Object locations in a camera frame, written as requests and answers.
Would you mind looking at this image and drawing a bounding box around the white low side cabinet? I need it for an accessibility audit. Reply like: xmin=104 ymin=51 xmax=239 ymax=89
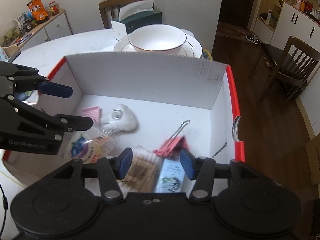
xmin=17 ymin=9 xmax=73 ymax=51

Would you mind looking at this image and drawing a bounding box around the wooden chair right side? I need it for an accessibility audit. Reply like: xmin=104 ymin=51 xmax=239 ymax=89
xmin=253 ymin=36 xmax=319 ymax=102

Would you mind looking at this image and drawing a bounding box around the white storage cabinet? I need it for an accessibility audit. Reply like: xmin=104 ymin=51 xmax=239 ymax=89
xmin=271 ymin=3 xmax=319 ymax=135

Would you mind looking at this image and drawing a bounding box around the wooden wall shelf unit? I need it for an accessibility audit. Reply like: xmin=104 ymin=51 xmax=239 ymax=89
xmin=247 ymin=0 xmax=320 ymax=46

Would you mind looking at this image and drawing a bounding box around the wooden chair by wall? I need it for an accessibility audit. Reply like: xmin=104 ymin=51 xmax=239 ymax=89
xmin=98 ymin=0 xmax=145 ymax=29

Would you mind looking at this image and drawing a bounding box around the white plate stack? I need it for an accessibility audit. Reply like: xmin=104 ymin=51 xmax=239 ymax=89
xmin=114 ymin=29 xmax=202 ymax=59

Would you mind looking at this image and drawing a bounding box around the light blue tea packet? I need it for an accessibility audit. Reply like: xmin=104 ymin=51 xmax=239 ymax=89
xmin=155 ymin=157 xmax=185 ymax=193

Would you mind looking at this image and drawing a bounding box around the red lid jar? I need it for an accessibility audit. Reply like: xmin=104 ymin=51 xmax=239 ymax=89
xmin=48 ymin=1 xmax=59 ymax=16

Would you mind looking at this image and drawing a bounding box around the cotton swab bag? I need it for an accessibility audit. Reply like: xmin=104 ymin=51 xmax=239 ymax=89
xmin=118 ymin=145 xmax=162 ymax=195

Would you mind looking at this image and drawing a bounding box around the monster face plush keychain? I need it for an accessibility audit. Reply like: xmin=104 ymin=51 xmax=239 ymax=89
xmin=100 ymin=104 xmax=138 ymax=132

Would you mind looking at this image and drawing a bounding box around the pink binder clip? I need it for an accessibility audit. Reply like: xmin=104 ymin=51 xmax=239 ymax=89
xmin=153 ymin=120 xmax=190 ymax=158

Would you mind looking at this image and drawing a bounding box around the blueberry snack packet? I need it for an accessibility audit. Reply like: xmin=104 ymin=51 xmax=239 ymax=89
xmin=62 ymin=124 xmax=121 ymax=164

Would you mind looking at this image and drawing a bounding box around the white green tissue box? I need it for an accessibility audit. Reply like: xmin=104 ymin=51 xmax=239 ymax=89
xmin=111 ymin=0 xmax=163 ymax=41

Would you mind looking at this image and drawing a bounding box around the orange snack bag on cabinet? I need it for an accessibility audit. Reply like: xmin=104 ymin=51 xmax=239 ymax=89
xmin=27 ymin=0 xmax=49 ymax=24

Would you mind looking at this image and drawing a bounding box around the pink ribbed soap dish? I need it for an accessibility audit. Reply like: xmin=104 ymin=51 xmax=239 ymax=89
xmin=81 ymin=106 xmax=101 ymax=123

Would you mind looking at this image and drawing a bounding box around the red cardboard box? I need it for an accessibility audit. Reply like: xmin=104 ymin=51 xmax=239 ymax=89
xmin=2 ymin=51 xmax=246 ymax=193

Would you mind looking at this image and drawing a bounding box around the white bowl gold rim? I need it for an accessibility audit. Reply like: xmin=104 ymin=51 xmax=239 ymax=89
xmin=128 ymin=24 xmax=187 ymax=54

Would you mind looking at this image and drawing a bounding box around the glass dome terrarium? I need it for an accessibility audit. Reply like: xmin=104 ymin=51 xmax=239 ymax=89
xmin=1 ymin=14 xmax=25 ymax=47

